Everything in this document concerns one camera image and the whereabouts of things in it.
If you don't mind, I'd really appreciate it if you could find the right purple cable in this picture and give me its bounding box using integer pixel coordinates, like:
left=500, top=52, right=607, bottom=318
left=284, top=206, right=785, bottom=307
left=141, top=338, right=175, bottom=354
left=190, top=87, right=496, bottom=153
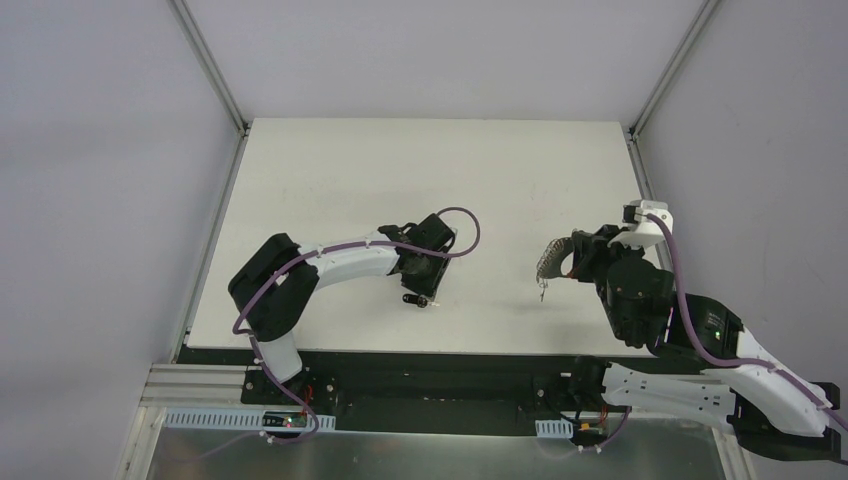
left=645, top=211, right=848, bottom=432

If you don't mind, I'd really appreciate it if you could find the grey red keyring holder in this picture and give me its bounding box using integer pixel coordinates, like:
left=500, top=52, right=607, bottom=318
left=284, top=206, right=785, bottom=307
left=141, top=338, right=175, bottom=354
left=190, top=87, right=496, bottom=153
left=535, top=237, right=574, bottom=302

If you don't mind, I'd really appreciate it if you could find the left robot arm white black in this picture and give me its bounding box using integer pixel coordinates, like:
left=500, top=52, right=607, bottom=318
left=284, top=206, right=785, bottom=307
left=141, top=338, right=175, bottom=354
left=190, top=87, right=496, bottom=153
left=227, top=213, right=456, bottom=405

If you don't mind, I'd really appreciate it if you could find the left white slotted cable duct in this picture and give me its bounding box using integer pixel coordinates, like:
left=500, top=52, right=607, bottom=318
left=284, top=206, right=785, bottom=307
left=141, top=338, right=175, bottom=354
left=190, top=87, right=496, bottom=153
left=163, top=407, right=337, bottom=433

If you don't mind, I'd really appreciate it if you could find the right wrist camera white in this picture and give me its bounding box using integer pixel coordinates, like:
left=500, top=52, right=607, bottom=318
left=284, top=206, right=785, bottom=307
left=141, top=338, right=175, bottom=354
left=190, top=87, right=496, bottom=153
left=617, top=199, right=674, bottom=248

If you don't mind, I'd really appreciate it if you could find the right white slotted cable duct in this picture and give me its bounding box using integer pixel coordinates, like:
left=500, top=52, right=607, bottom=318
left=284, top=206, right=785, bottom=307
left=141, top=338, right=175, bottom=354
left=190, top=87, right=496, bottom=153
left=534, top=418, right=574, bottom=440

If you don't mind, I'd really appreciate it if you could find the right aluminium frame post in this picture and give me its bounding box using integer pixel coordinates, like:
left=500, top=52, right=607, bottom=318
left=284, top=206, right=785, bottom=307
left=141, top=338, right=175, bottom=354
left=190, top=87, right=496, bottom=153
left=628, top=0, right=724, bottom=142

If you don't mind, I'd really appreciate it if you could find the white slotted cable duct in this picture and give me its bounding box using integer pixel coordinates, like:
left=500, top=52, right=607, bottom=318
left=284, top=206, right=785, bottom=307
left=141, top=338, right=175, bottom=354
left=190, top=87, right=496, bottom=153
left=534, top=418, right=574, bottom=440
left=163, top=407, right=337, bottom=433

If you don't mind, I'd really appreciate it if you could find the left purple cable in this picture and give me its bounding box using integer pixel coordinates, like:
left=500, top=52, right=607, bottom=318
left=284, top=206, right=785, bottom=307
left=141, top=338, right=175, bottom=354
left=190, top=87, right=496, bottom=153
left=231, top=206, right=482, bottom=445

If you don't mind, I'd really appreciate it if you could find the aluminium frame post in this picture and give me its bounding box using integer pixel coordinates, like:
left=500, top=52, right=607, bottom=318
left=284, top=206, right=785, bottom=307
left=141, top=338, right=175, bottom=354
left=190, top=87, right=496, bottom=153
left=167, top=0, right=250, bottom=138
left=628, top=0, right=724, bottom=142

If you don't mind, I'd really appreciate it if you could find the left aluminium frame post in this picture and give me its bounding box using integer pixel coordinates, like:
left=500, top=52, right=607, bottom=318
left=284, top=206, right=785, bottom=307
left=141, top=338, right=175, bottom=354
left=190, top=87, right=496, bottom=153
left=167, top=0, right=250, bottom=138

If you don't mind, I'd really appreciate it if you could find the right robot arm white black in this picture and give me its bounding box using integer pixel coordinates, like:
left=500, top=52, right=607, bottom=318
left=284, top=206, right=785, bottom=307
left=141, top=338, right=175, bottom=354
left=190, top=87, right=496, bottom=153
left=538, top=223, right=847, bottom=463

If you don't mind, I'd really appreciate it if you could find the purple cable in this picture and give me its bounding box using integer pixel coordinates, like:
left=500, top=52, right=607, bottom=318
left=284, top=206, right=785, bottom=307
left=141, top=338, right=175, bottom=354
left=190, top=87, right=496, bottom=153
left=231, top=206, right=482, bottom=445
left=645, top=211, right=848, bottom=432

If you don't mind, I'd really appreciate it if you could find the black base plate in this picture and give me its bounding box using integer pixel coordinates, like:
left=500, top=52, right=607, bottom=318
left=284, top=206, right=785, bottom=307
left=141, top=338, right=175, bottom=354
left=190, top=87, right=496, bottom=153
left=176, top=347, right=612, bottom=436

